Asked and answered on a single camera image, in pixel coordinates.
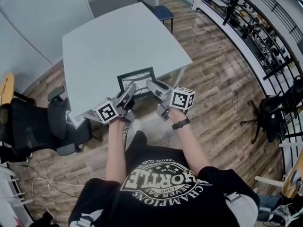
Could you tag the black framed board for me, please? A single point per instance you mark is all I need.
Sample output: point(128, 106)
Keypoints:
point(139, 78)

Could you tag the row of small workshop items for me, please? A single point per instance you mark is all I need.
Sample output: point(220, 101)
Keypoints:
point(258, 29)

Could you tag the black mesh office chair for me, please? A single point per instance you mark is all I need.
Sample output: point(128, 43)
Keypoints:
point(30, 124)

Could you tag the blue chair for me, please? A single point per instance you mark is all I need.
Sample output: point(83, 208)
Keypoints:
point(163, 11)

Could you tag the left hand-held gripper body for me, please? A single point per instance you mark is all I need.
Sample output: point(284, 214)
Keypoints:
point(105, 111)

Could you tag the person's right forearm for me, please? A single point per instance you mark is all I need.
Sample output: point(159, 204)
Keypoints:
point(189, 145)

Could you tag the black printed t-shirt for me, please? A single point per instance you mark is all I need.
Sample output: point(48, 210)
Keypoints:
point(165, 197)

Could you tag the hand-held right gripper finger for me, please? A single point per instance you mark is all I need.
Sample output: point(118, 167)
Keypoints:
point(154, 88)
point(166, 88)

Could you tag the black metal railing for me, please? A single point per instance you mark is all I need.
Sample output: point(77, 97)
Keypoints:
point(279, 18)

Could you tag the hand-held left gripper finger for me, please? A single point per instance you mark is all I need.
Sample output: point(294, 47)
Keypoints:
point(131, 90)
point(117, 97)

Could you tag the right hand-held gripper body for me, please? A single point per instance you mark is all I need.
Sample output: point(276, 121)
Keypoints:
point(181, 99)

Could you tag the black office chair with star base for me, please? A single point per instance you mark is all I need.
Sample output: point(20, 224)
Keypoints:
point(272, 117)

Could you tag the black wrist band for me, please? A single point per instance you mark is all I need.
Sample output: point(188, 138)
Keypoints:
point(181, 123)

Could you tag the yellow wooden tabletop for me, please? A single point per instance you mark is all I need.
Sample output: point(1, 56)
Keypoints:
point(6, 85)

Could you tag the person's left forearm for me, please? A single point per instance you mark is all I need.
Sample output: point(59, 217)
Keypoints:
point(116, 150)

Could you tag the wooden board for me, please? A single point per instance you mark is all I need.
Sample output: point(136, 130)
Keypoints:
point(293, 176)

